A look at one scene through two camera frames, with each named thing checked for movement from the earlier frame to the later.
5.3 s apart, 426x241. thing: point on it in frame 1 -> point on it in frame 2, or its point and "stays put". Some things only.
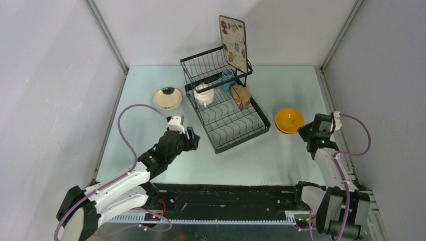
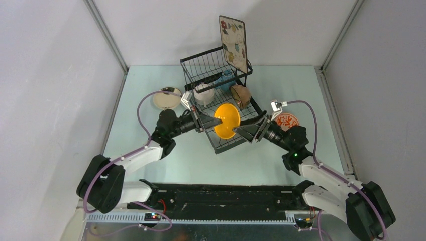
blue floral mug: [227, 80] stays put
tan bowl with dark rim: [241, 96] stays put
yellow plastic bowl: [288, 120] -> [230, 116]
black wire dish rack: [222, 100] stays put
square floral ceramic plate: [234, 42] stays put
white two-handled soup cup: [205, 98] stays put
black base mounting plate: [226, 198] stays put
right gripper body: [307, 132] -> [261, 130]
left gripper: [188, 140] -> [199, 120]
